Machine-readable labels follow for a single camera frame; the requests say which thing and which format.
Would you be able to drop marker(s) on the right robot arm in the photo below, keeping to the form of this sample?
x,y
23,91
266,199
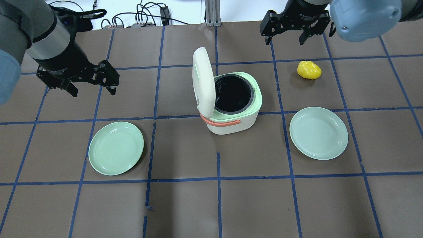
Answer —
x,y
352,20

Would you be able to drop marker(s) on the aluminium frame post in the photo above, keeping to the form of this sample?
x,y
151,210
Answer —
x,y
212,13

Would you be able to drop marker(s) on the green plate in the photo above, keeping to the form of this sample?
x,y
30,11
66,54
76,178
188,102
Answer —
x,y
318,133
116,148

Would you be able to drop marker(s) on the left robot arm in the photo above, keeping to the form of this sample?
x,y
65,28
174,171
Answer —
x,y
47,34

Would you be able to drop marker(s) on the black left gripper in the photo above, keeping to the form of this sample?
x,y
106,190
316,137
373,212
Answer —
x,y
67,57

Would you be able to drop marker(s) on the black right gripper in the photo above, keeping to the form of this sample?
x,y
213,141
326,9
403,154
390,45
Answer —
x,y
305,15

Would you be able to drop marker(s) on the white rice cooker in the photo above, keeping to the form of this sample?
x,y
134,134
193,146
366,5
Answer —
x,y
227,103

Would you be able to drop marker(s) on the yellow lemon toy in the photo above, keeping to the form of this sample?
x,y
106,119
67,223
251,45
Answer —
x,y
309,70

